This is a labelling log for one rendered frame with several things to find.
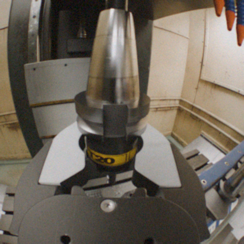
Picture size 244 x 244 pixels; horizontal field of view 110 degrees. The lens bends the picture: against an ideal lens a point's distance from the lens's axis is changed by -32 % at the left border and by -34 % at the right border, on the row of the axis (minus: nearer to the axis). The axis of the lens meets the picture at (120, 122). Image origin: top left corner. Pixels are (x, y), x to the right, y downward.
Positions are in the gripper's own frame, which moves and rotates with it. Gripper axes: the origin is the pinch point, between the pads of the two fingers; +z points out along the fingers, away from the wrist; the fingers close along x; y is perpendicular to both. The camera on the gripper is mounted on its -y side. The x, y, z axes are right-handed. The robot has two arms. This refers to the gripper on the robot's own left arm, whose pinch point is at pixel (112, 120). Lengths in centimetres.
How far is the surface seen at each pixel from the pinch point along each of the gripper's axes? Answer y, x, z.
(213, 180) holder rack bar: 12.2, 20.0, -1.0
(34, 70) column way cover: -3.6, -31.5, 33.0
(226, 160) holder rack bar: 12.3, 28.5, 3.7
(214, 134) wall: 42, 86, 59
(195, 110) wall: 32, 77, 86
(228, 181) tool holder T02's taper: 10.7, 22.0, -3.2
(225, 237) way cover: 62, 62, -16
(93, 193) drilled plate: 35.8, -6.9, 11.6
